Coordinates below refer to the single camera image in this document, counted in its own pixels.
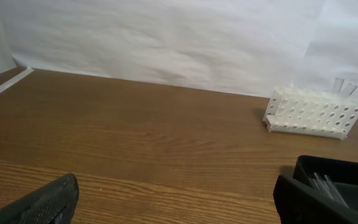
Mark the clear test tube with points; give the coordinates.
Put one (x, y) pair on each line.
(338, 85)
(336, 191)
(321, 186)
(350, 89)

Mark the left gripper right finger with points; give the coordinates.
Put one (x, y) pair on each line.
(303, 205)

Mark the white test tube rack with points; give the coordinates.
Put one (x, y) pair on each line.
(312, 118)

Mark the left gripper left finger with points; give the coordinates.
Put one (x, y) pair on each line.
(42, 203)

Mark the black tray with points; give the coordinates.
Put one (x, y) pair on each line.
(337, 165)

